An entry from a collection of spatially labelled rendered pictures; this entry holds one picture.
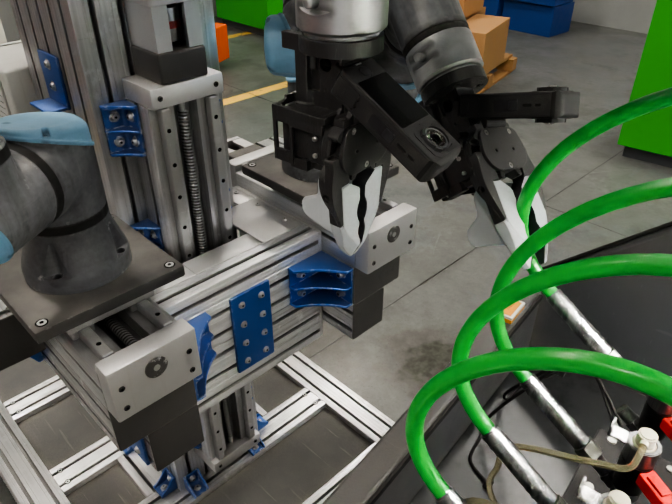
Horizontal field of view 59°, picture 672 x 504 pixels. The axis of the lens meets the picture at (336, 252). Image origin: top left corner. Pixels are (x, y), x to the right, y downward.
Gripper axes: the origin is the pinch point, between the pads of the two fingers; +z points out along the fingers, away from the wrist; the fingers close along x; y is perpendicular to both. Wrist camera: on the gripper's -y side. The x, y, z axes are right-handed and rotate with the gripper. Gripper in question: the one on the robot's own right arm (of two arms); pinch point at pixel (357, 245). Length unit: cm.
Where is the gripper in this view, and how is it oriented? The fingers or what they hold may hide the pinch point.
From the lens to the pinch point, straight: 59.1
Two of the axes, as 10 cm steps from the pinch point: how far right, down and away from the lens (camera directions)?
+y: -7.8, -3.4, 5.2
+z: 0.0, 8.4, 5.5
